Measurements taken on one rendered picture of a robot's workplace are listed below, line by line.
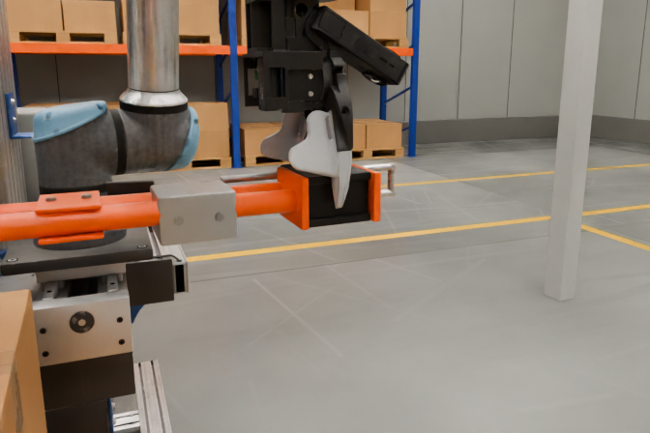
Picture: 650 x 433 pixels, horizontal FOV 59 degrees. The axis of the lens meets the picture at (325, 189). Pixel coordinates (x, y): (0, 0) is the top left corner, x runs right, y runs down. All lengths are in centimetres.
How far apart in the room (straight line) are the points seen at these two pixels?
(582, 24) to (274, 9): 294
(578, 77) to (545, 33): 856
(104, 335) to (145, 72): 43
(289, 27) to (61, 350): 60
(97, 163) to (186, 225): 51
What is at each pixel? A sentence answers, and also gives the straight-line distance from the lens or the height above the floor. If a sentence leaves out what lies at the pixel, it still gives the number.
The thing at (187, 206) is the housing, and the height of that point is 121.
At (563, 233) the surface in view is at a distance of 353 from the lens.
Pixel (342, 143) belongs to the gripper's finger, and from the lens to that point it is 53.
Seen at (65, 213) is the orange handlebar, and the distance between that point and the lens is 52.
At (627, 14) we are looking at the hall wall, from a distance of 1234.
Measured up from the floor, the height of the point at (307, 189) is 122.
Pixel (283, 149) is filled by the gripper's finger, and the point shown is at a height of 124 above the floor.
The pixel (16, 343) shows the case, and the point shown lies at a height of 107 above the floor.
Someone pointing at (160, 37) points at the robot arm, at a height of 138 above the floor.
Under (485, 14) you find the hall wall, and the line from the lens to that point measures 1110.
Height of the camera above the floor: 133
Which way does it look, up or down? 12 degrees down
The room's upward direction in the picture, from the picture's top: straight up
